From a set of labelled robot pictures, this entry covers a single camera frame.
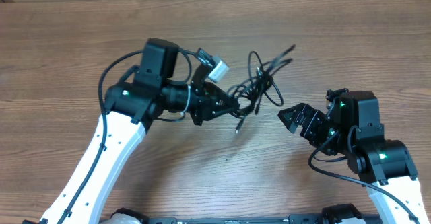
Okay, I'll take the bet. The black mounting rail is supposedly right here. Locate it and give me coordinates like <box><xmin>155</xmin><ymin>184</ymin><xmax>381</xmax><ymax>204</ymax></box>
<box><xmin>100</xmin><ymin>203</ymin><xmax>381</xmax><ymax>224</ymax></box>

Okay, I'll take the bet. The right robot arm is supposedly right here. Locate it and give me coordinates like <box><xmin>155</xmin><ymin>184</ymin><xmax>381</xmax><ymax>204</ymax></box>
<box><xmin>278</xmin><ymin>89</ymin><xmax>429</xmax><ymax>223</ymax></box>

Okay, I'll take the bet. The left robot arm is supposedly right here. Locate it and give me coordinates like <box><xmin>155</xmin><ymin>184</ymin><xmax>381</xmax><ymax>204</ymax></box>
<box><xmin>39</xmin><ymin>38</ymin><xmax>239</xmax><ymax>223</ymax></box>

